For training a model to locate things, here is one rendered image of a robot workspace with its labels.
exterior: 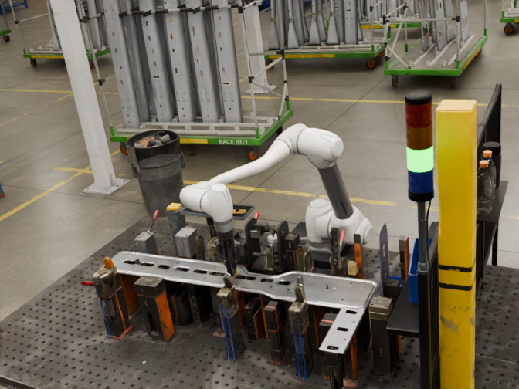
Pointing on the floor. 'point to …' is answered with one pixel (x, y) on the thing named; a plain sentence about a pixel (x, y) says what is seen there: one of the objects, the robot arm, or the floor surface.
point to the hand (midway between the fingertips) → (231, 267)
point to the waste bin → (157, 168)
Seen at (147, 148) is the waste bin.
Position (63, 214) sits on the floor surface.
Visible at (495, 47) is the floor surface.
